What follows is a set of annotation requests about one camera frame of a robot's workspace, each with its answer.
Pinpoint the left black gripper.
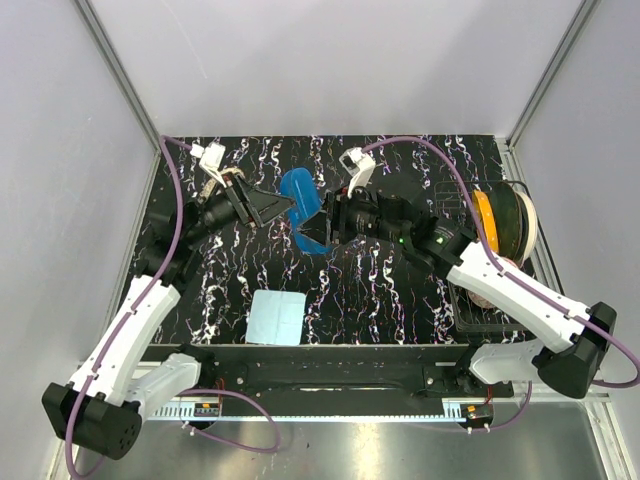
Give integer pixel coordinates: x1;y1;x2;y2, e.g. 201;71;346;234
185;171;297;246

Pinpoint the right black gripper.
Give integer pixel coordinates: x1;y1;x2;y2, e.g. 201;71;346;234
296;179;408;248

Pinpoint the blue glasses case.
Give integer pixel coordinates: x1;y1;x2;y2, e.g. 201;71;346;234
279;168;329;255

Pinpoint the light blue cleaning cloth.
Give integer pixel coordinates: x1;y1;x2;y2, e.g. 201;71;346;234
245;290;306;346

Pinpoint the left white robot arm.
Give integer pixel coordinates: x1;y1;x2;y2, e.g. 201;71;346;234
42;174;295;460

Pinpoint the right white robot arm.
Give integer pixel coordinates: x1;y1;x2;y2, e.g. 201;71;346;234
296;189;616;399

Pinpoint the speckled oval stone coaster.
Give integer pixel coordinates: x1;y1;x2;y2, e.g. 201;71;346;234
196;167;245;204

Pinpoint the yellow plate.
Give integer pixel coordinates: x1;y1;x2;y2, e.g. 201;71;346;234
472;190;499;253

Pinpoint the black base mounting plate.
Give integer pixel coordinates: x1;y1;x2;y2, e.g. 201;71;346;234
142;342;516;419

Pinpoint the pink patterned mug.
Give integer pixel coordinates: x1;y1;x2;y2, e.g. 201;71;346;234
467;257;524;310

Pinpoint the dark green plate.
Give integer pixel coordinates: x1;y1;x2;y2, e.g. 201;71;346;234
489;182;523;263

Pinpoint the cream white plate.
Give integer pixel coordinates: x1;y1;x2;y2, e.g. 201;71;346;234
516;191;538;265

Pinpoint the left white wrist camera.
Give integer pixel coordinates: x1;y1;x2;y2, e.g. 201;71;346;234
190;142;226;181

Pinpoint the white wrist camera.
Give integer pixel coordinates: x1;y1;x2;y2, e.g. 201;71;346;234
190;142;226;181
339;147;376;198

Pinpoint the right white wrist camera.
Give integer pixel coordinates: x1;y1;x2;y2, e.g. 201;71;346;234
339;147;376;198

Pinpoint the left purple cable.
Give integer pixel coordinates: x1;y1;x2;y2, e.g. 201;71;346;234
64;134;284;479

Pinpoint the purple cable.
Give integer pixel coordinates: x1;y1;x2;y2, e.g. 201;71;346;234
362;135;640;432
64;134;284;479

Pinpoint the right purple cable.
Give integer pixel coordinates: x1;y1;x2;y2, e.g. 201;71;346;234
362;135;640;432

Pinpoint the black wire dish rack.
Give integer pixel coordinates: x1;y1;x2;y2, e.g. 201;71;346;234
435;180;559;335

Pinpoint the white cable duct strip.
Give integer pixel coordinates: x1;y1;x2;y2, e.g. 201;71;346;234
150;392;493;423

